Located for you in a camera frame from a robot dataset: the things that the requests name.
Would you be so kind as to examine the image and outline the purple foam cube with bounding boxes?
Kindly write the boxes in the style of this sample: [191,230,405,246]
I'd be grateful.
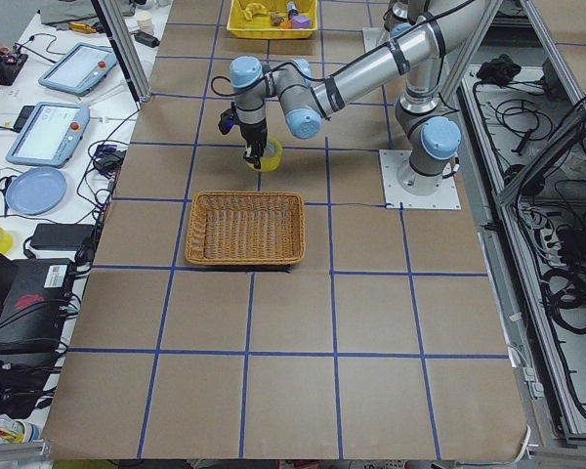
[290,14,312,29]

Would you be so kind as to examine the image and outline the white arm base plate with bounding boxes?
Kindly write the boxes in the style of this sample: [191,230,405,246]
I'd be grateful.
[379,149,461,211]

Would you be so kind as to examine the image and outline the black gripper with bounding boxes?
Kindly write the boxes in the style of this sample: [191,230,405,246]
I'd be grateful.
[239,121,267,170]

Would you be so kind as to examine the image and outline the toy croissant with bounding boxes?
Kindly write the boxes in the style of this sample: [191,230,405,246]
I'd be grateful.
[241,2,270,21]

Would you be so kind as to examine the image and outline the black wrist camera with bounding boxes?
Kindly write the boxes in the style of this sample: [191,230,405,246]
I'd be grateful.
[218,107,237,135]

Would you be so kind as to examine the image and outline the lower teach pendant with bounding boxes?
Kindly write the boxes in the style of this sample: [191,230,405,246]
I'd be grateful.
[6,102,90,168]

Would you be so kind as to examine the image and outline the white paper cup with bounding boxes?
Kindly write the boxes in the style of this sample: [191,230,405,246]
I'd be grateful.
[135,10,154,34]

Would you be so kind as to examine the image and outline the upper teach pendant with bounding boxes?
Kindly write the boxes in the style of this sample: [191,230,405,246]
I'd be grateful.
[38,43,118,97]

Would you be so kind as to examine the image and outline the blue plate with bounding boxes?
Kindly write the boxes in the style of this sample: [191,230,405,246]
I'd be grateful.
[5,167,67,215]

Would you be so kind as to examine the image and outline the aluminium frame post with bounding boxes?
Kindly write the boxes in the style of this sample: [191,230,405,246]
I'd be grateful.
[91,0,151,104]

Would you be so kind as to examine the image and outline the brown wicker basket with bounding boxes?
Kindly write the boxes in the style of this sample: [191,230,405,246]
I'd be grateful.
[185,191,306,266]

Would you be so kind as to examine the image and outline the black power brick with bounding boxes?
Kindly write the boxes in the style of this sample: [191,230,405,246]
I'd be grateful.
[30,224,94,251]

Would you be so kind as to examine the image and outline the black computer box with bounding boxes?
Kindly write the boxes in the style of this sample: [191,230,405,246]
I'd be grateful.
[0,258,74,355]

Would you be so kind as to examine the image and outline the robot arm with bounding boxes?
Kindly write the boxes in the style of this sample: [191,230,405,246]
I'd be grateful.
[218,1,492,169]

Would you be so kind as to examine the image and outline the yellow plastic basket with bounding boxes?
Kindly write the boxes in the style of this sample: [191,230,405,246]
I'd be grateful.
[227,0,318,40]

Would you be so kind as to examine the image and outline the teach pendant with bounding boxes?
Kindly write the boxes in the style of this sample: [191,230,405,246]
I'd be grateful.
[38,43,118,97]
[6,102,90,168]

